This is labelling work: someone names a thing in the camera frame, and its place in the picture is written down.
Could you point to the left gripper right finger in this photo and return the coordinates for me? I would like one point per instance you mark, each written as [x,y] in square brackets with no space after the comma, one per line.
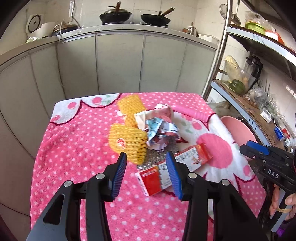
[233,219]

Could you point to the green bell pepper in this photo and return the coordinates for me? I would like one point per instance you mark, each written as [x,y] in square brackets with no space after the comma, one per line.
[237,86]

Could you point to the white rice cooker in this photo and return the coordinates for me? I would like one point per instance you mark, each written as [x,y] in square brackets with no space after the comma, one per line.
[36,27]

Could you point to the napa cabbage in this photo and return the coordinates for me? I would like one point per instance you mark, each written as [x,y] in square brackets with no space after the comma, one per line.
[232,68]

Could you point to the yellow foam fruit net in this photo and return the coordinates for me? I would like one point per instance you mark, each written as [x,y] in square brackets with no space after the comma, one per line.
[130,140]

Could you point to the small white box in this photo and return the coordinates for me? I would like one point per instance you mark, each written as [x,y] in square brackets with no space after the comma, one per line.
[265,114]

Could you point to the clear plastic bag greens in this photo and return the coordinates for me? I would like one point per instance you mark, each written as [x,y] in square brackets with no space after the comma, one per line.
[261,99]

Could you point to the red packet on shelf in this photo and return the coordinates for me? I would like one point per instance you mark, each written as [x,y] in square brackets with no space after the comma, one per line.
[285,133]

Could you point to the right hand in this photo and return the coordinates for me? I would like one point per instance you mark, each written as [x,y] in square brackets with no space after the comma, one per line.
[290,200]

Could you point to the colourful paper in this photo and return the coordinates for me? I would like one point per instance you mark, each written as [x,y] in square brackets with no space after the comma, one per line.
[160,131]

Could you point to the black blender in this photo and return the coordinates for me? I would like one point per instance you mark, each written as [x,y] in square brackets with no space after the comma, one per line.
[254,67]

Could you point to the red white medicine box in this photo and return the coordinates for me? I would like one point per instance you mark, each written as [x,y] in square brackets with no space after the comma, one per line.
[174,170]

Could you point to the clear glass bowl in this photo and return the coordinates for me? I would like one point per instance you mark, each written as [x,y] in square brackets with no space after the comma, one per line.
[247,81]

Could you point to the blue tissue pack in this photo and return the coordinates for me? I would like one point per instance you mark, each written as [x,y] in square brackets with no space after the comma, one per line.
[279,133]

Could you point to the pink polka dot towel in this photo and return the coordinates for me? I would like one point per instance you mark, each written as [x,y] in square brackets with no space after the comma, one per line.
[75,147]

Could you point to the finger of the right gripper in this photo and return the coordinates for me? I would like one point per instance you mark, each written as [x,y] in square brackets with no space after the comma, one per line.
[260,148]
[269,156]

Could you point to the black wok with lid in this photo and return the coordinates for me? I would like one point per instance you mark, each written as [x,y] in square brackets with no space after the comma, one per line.
[115,15]

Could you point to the grey kitchen cabinet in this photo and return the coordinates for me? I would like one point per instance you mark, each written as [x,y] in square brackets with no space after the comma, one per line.
[95,60]

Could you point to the small metal kettle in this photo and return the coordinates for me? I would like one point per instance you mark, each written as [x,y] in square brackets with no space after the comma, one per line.
[192,30]

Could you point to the bag of brown snacks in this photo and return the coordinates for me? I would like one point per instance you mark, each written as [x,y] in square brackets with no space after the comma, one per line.
[249,100]

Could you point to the green plastic basket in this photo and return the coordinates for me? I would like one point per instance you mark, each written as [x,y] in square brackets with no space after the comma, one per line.
[255,27]

